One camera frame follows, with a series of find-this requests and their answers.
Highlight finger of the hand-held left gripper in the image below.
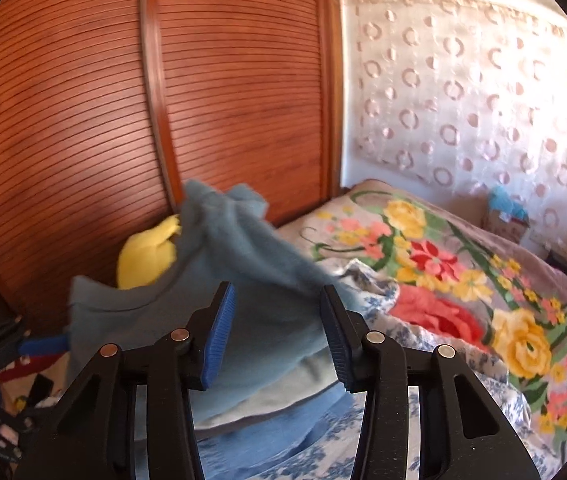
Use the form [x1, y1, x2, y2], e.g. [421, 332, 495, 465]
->
[18, 336, 71, 356]

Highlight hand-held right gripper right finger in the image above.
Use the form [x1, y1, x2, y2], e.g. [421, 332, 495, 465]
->
[319, 285, 541, 480]

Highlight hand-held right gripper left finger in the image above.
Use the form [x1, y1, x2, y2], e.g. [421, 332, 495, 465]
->
[16, 281, 238, 480]

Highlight teal pants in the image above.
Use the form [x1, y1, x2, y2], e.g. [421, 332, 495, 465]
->
[66, 179, 359, 421]

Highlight blue jeans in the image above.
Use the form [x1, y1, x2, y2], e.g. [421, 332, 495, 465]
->
[196, 385, 364, 466]

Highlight yellow garment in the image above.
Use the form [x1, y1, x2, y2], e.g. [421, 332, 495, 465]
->
[116, 214, 183, 290]

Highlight blue floral bedsheet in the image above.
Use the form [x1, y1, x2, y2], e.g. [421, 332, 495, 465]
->
[198, 260, 567, 480]

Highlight colourful floral blanket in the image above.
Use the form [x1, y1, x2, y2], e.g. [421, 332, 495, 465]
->
[276, 180, 567, 466]

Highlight box with blue contents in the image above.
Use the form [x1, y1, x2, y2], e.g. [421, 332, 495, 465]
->
[481, 185, 531, 243]

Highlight wooden slatted wardrobe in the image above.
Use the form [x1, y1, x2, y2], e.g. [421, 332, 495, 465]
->
[0, 0, 347, 341]

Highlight sheer circle-patterned curtain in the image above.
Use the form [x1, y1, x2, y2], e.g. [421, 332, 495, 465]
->
[341, 0, 567, 271]

